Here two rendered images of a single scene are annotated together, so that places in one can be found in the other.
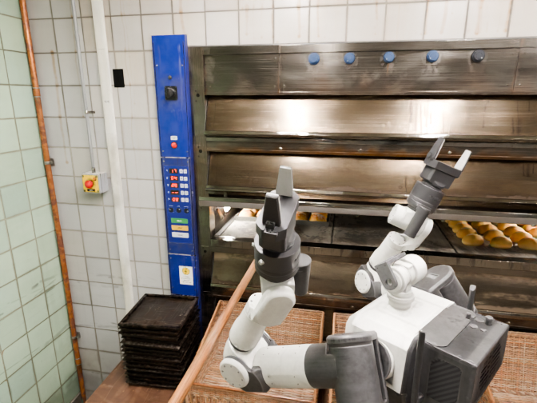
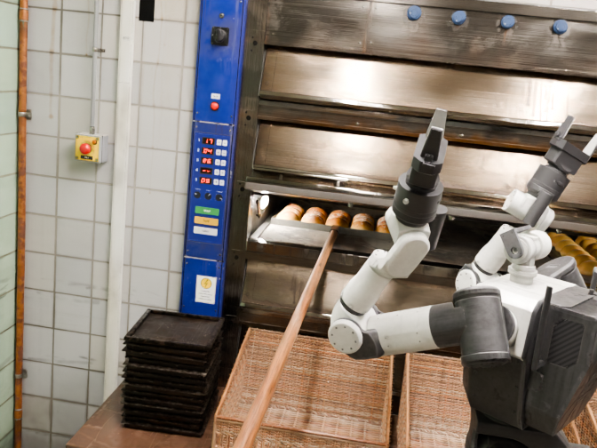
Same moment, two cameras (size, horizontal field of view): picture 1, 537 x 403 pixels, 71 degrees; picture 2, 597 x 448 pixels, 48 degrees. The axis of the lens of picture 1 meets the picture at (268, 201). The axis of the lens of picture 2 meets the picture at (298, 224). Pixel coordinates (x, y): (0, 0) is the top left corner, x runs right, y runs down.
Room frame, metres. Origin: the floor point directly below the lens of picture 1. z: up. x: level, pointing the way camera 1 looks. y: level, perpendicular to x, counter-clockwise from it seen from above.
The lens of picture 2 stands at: (-0.58, 0.32, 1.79)
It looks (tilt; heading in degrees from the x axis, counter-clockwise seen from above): 12 degrees down; 355
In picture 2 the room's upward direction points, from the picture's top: 6 degrees clockwise
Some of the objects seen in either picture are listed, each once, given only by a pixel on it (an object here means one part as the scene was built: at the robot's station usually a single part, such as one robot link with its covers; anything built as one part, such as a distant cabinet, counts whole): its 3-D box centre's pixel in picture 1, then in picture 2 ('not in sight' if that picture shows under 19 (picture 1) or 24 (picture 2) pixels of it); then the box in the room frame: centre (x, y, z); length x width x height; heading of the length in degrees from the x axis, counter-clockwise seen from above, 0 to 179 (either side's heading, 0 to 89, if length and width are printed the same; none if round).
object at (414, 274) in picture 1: (403, 277); (527, 252); (0.82, -0.32, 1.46); 0.10 x 0.07 x 0.09; 133
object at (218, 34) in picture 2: (169, 87); (219, 28); (1.80, 0.45, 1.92); 0.06 x 0.04 x 0.11; 79
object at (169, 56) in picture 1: (234, 207); (253, 215); (2.77, 0.26, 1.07); 1.93 x 0.16 x 2.15; 169
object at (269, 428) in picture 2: (260, 357); (308, 399); (1.50, 0.04, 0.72); 0.56 x 0.49 x 0.28; 78
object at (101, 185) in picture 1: (94, 181); (91, 148); (1.90, 0.89, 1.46); 0.10 x 0.07 x 0.10; 79
